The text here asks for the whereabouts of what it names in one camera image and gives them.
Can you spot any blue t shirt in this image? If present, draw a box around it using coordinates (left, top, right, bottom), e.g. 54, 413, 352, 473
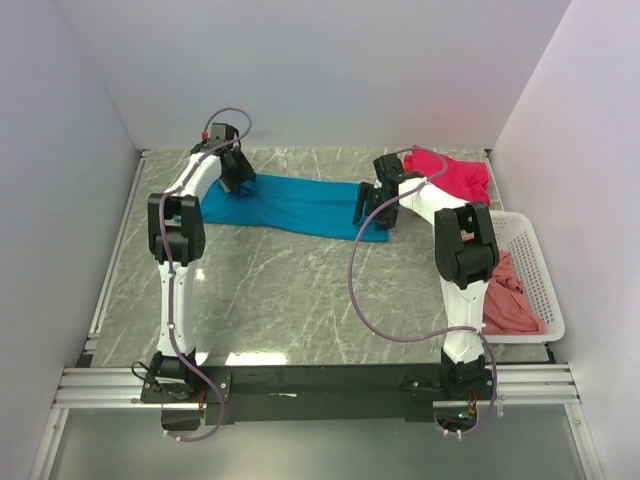
200, 174, 359, 241

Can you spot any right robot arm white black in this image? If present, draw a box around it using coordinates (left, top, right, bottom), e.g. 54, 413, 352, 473
347, 152, 499, 398

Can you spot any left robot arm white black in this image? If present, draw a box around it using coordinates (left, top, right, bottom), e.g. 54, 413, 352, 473
147, 122, 255, 387

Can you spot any magenta folded t shirt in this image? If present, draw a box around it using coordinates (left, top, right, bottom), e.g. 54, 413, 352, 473
402, 147, 491, 205

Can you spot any white plastic laundry basket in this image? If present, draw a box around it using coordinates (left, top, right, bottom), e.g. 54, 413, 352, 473
487, 210, 565, 344

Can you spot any salmon pink t shirt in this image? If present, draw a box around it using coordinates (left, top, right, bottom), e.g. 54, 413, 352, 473
483, 250, 546, 336

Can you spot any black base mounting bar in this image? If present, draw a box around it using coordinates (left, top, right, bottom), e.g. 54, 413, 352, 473
140, 363, 494, 425

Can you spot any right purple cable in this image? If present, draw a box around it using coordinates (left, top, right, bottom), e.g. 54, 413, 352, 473
347, 145, 501, 439

